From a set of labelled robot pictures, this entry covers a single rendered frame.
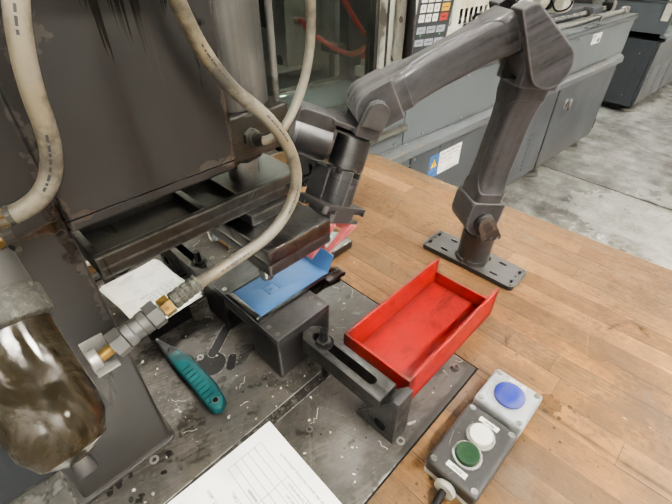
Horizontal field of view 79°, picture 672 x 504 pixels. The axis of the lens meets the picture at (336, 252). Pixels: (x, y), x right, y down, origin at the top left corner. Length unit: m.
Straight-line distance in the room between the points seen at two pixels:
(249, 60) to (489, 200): 0.47
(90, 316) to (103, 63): 0.22
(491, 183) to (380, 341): 0.33
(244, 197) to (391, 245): 0.45
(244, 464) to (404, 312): 0.35
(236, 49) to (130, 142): 0.14
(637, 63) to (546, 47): 4.42
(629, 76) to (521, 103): 4.41
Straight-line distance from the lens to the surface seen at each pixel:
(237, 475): 0.58
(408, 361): 0.66
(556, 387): 0.71
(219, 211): 0.49
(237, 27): 0.45
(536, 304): 0.82
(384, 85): 0.60
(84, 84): 0.37
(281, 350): 0.60
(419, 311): 0.73
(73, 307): 0.44
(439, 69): 0.63
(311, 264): 0.68
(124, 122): 0.38
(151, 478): 0.61
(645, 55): 5.06
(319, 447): 0.59
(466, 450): 0.56
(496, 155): 0.73
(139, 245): 0.46
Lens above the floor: 1.43
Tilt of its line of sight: 38 degrees down
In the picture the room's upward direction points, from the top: straight up
